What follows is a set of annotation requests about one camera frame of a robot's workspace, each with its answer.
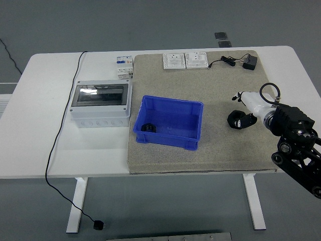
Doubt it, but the large black hex nut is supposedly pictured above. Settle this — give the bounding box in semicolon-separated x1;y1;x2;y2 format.
227;109;248;130

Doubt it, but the white ribbed floor fixture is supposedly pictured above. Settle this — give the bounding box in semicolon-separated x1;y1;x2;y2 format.
0;82;19;120

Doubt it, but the white table leg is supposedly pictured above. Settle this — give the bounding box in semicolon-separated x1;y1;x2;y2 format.
65;176;89;234
241;173;267;231

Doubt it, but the long black cable with plug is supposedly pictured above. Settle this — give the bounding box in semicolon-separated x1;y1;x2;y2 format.
44;50;105;231

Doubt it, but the white socket panel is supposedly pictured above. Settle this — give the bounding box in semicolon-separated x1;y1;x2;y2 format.
162;53;187;70
184;51;210;70

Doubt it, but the blue plastic box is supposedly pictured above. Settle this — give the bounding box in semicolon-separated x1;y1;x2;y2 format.
132;94;205;152

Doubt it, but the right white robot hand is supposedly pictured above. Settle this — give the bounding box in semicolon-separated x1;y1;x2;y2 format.
231;91;277;129

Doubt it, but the black power adapter with cord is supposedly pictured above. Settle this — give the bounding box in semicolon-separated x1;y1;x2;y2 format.
207;53;258;71

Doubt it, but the circuit breaker blue label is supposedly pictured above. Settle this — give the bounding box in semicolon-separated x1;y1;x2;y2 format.
115;55;133;69

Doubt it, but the grey-brown mat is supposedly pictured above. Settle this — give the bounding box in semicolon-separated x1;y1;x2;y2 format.
127;50;279;175

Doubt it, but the grey distribution box clear lid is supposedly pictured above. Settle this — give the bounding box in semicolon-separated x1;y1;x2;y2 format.
69;79;133;129

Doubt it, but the thin black floor cable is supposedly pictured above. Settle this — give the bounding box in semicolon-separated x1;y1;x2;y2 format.
0;38;23;75

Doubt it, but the small black hex nut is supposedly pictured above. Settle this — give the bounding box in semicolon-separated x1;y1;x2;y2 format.
140;123;157;134

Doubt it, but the grey metal plate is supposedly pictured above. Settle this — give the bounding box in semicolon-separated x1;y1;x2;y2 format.
105;231;233;241

